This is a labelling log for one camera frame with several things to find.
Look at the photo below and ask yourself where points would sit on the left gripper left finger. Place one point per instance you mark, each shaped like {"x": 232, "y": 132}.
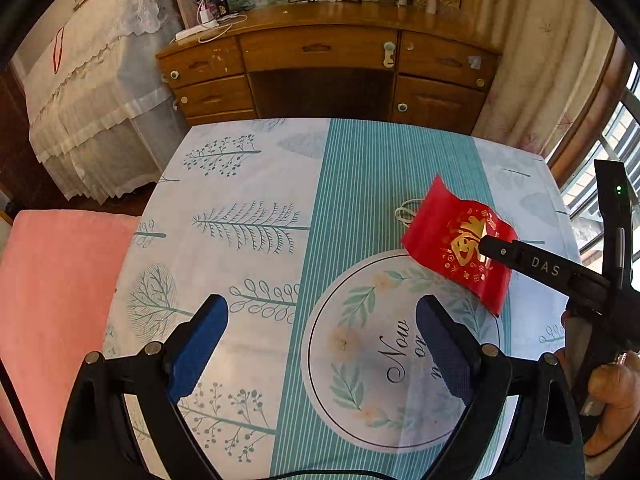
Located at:
{"x": 172, "y": 374}

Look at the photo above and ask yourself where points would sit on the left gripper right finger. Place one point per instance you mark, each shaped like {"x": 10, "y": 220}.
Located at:
{"x": 478, "y": 375}

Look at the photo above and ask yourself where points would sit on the red envelope bag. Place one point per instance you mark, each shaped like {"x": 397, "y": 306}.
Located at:
{"x": 445, "y": 235}

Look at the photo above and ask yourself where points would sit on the person right hand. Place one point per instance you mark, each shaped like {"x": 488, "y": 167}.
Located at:
{"x": 617, "y": 387}

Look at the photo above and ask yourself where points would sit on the pink bed sheet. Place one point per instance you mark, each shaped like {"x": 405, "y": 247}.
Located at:
{"x": 58, "y": 276}

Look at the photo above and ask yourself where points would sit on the window metal grille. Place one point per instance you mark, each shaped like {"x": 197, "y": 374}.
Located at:
{"x": 619, "y": 142}

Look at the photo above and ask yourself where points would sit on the teal white patterned tablecloth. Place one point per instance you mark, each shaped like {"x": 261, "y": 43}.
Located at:
{"x": 293, "y": 222}

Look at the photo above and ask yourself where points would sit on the white lace covered cabinet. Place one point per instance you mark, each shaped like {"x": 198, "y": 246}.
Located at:
{"x": 102, "y": 120}

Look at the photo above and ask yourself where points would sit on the beige patterned curtain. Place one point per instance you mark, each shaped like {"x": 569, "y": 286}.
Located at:
{"x": 552, "y": 54}

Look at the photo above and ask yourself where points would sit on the wooden desk with drawers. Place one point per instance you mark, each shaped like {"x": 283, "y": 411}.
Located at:
{"x": 334, "y": 60}

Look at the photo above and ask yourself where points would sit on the white power strip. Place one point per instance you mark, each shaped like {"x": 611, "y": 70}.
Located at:
{"x": 197, "y": 29}

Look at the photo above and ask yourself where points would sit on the white bottle on desk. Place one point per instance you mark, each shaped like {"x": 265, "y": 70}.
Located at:
{"x": 431, "y": 7}

